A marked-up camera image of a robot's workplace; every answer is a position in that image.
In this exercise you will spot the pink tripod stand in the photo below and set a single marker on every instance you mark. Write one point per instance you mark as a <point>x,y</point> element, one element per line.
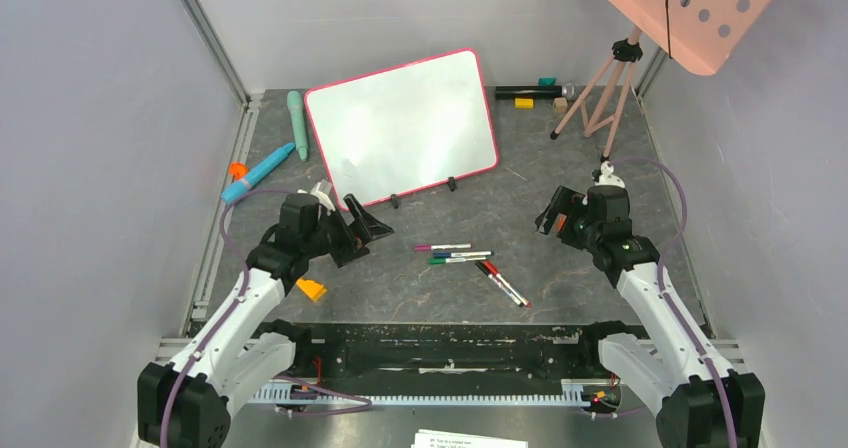
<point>608,110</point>

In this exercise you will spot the blue whiteboard marker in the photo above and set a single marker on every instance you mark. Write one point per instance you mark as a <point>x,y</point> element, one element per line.
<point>460,254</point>

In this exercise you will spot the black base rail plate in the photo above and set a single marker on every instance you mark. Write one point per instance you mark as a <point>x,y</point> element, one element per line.
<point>369,359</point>

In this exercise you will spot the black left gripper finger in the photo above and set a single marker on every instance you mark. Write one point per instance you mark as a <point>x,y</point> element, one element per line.
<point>364,226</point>
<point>347,246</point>

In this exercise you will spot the orange wedge block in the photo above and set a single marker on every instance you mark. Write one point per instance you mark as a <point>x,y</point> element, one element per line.
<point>315,291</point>

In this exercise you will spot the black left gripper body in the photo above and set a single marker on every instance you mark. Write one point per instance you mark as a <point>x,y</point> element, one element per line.
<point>318,242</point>

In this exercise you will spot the teal green toy microphone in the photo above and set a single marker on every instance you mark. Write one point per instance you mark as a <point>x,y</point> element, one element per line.
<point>296,107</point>

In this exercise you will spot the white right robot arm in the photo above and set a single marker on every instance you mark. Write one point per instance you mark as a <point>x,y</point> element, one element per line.
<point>697,397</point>

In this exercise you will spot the pink framed whiteboard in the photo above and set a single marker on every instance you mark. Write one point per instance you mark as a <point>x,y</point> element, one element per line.
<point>404,129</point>

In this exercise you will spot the teal block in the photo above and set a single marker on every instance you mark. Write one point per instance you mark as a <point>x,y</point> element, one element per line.
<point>547,81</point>

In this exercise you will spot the white printed paper sheet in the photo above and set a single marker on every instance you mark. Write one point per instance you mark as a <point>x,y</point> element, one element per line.
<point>440,439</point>

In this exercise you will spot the yellow block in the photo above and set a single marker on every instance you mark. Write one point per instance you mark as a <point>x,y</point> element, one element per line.
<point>524,103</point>

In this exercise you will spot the pink perforated music stand tray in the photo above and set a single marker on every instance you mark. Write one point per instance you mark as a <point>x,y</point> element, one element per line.
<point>699,34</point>

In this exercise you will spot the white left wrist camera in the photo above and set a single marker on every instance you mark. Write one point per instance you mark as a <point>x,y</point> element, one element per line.
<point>322,193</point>

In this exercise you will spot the red whiteboard marker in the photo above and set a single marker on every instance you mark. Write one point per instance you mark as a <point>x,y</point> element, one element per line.
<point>496,273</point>

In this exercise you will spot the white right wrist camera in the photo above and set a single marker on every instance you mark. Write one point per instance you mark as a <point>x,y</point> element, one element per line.
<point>605,176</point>

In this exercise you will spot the orange small toy piece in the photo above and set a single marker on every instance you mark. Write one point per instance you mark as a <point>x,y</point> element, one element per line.
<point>237,171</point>

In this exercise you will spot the green whiteboard marker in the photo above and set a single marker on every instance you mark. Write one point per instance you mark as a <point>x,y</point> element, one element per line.
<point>443,261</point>

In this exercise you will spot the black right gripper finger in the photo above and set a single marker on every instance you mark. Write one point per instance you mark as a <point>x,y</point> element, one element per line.
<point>560,215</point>
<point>545,221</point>

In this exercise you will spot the black cylinder flashlight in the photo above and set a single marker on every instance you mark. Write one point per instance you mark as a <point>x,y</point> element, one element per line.
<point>535,92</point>

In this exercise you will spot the wooden cube block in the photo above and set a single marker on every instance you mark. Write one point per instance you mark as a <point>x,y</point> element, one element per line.
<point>560,105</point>

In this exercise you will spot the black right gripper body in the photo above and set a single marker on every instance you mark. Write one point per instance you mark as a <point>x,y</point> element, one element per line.
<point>565,213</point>

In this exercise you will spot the black whiteboard marker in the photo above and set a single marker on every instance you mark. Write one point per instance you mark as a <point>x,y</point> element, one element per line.
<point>514,298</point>

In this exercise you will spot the blue toy marker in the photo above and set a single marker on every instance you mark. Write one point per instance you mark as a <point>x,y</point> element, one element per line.
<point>257,173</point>

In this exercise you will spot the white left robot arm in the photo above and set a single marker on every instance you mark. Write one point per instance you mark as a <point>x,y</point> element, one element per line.
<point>191,400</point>

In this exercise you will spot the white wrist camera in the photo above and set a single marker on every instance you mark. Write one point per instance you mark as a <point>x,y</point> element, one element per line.
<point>322,193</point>
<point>605,176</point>

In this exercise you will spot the white comb cable duct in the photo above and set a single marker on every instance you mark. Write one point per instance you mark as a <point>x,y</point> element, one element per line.
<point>281,393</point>

